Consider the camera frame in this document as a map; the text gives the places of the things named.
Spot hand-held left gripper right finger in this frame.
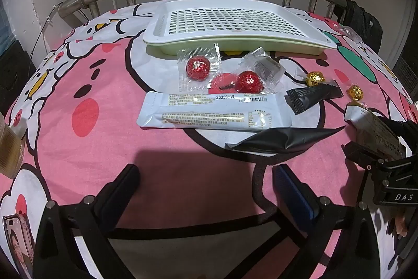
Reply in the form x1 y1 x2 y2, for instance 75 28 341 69
272 164 381 279

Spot gold foil candy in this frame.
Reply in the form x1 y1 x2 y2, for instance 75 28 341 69
347 85 364 100
305 71 328 86

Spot clear-wrapped dark snack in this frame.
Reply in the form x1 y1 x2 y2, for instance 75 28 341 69
238 47 287 87

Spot white plastic basket tray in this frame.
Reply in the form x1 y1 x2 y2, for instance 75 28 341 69
143 0 338 55

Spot black cabinet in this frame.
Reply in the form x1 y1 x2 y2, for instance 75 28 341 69
0 39 33 106

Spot empty clear wrapper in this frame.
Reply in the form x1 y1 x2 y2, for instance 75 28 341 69
340 25 363 43

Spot long white snack bar packet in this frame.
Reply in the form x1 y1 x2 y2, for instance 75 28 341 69
136 91 293 128

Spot black bag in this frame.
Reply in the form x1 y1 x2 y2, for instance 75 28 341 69
340 0 382 52

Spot thin cable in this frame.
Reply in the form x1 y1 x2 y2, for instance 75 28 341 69
32 3 62 70

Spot person's right hand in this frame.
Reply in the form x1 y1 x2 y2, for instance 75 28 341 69
388 206 409 238

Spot small black snack packet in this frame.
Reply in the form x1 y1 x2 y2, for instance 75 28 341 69
285 81 343 114

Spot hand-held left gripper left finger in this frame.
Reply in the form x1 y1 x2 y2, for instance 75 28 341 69
33 163 141 279

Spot white snack packet tan back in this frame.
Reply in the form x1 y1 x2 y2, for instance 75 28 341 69
344 103 405 159

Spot smartphone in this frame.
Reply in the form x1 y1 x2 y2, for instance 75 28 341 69
3 213 36 279

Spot long black snack packet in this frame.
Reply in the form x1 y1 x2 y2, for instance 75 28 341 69
225 125 347 155

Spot red foil ball candy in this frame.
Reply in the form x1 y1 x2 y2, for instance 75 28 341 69
233 70 273 95
176 44 220 92

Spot pink cartoon printed blanket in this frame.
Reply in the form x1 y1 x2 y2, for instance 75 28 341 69
0 0 418 279

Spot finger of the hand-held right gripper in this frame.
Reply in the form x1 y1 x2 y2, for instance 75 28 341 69
380 117 418 152
341 141 387 170

